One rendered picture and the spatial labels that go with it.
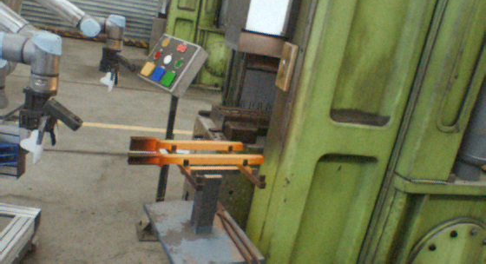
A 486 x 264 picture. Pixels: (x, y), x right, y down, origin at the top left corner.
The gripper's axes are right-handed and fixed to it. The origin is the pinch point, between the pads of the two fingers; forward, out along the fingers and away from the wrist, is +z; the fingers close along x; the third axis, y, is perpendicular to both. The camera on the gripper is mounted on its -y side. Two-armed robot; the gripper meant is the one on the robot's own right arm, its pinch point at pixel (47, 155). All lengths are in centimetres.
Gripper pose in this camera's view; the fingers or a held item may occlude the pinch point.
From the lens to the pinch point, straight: 139.7
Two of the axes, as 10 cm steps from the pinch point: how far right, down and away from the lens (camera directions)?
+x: 0.6, 3.0, -9.5
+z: -2.0, 9.4, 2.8
